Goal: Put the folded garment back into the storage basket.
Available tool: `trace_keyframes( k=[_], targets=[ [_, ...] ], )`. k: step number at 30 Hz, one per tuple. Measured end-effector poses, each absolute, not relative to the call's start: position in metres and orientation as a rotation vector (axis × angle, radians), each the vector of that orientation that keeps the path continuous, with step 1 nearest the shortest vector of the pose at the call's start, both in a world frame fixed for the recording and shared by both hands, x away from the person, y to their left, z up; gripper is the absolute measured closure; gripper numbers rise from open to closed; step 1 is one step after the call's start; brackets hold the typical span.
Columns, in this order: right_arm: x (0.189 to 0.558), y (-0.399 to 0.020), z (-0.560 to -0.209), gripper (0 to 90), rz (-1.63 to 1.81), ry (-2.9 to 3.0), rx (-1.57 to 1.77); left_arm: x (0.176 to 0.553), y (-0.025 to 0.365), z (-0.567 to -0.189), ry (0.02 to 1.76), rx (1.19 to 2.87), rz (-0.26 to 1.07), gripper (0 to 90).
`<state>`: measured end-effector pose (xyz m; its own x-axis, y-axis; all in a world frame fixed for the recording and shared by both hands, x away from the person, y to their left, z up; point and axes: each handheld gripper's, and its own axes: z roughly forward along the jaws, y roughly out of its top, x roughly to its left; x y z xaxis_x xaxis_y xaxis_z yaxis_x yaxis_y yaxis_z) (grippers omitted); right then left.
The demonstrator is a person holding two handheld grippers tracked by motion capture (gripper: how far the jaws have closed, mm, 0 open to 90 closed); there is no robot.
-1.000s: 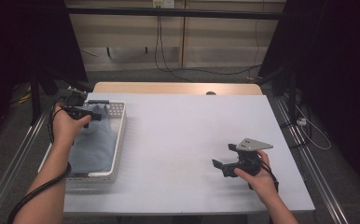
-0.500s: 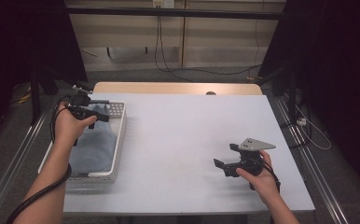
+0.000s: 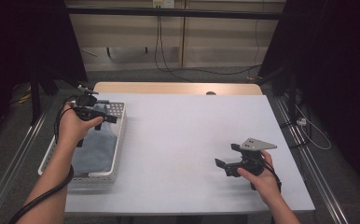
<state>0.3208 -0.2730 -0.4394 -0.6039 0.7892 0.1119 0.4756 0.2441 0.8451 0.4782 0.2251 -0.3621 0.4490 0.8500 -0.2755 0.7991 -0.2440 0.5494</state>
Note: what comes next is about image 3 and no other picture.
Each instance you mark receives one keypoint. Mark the dark round table grommet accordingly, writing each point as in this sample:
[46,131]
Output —
[210,93]

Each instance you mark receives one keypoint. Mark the wooden table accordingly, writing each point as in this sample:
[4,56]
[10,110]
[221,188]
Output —
[168,88]

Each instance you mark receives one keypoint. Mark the person's left hand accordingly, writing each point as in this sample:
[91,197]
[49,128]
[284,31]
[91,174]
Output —
[71,129]

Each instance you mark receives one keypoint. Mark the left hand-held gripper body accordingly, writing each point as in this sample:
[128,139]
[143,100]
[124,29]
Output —
[86,100]

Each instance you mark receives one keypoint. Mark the black horizontal bar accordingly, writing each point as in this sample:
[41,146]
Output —
[200,13]

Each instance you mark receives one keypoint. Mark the white perforated plastic basket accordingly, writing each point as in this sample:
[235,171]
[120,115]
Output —
[119,109]

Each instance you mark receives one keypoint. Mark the white plug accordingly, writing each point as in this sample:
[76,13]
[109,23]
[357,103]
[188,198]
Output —
[301,122]

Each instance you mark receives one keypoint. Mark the dark curtain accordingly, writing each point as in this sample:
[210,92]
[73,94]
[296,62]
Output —
[19,37]
[339,62]

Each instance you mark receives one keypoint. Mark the wooden stick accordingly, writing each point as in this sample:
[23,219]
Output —
[89,53]

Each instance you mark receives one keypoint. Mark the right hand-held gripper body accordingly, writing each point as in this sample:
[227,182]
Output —
[254,144]

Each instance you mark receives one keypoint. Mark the black metal stand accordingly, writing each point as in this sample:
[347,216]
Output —
[35,102]
[292,99]

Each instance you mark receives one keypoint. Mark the metal floor rail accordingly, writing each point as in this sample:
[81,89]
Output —
[18,161]
[318,177]

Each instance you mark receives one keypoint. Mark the person's right hand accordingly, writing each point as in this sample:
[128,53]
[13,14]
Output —
[265,185]

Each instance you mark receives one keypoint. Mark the light blue knit sweater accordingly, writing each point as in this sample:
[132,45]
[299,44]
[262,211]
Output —
[97,149]

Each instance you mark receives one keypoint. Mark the white wall socket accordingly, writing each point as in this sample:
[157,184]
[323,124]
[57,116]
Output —
[163,3]

